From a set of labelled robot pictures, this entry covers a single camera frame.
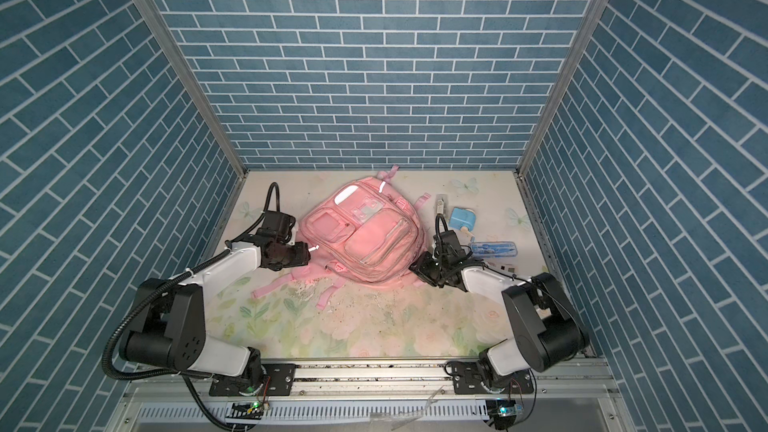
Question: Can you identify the pink student backpack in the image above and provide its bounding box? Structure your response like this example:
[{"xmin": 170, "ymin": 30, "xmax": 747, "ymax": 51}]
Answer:
[{"xmin": 251, "ymin": 166, "xmax": 431, "ymax": 310}]

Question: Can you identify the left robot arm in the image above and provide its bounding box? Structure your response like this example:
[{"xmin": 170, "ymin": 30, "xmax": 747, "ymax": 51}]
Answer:
[{"xmin": 102, "ymin": 235, "xmax": 311, "ymax": 387}]

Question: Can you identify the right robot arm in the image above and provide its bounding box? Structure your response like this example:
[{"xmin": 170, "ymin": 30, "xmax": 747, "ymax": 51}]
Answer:
[{"xmin": 410, "ymin": 252, "xmax": 590, "ymax": 387}]

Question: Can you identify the blue geometry set case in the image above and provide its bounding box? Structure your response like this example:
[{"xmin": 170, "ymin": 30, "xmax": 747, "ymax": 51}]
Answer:
[{"xmin": 470, "ymin": 241, "xmax": 518, "ymax": 258}]

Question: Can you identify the blue pencil sharpener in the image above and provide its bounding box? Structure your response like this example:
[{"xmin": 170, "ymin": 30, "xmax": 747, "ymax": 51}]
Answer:
[{"xmin": 448, "ymin": 207, "xmax": 477, "ymax": 232}]

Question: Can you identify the white pink calculator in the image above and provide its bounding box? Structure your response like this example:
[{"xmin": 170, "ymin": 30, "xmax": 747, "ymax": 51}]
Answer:
[{"xmin": 488, "ymin": 261, "xmax": 517, "ymax": 277}]

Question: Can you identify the clear plastic eraser case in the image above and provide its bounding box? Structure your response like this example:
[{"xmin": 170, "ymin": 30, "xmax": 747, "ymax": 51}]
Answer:
[{"xmin": 434, "ymin": 194, "xmax": 448, "ymax": 216}]

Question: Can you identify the right small circuit board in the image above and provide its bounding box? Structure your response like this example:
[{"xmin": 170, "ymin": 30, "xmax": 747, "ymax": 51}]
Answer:
[{"xmin": 484, "ymin": 399, "xmax": 523, "ymax": 431}]

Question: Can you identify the small circuit board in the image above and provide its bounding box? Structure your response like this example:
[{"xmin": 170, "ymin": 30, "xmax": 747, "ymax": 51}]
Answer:
[
  {"xmin": 484, "ymin": 399, "xmax": 523, "ymax": 431},
  {"xmin": 226, "ymin": 401, "xmax": 269, "ymax": 423}
]

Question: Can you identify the left small circuit board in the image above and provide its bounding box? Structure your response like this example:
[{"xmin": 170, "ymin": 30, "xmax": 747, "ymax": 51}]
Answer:
[{"xmin": 226, "ymin": 401, "xmax": 269, "ymax": 423}]

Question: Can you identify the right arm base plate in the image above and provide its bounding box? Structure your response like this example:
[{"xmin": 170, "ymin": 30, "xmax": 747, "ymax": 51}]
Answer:
[{"xmin": 443, "ymin": 360, "xmax": 534, "ymax": 395}]

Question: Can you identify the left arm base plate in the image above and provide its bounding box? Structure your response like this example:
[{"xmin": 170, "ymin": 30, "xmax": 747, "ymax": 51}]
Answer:
[{"xmin": 209, "ymin": 363, "xmax": 296, "ymax": 398}]

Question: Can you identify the aluminium front rail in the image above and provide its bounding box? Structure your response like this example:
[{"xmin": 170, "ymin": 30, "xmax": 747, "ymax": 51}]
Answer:
[{"xmin": 107, "ymin": 358, "xmax": 634, "ymax": 432}]

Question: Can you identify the left black corrugated cable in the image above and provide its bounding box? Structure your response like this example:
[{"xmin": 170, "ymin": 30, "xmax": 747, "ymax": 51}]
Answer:
[{"xmin": 100, "ymin": 182, "xmax": 282, "ymax": 432}]

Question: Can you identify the left corner aluminium post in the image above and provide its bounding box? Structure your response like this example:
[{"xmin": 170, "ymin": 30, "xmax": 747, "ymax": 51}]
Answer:
[{"xmin": 132, "ymin": 0, "xmax": 247, "ymax": 178}]

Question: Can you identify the corner aluminium post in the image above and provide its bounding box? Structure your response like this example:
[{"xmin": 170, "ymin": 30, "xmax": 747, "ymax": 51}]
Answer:
[
  {"xmin": 132, "ymin": 0, "xmax": 247, "ymax": 178},
  {"xmin": 517, "ymin": 0, "xmax": 609, "ymax": 179}
]

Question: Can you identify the right corner aluminium post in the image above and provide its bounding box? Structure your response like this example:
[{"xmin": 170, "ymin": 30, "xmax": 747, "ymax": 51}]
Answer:
[{"xmin": 517, "ymin": 0, "xmax": 609, "ymax": 179}]

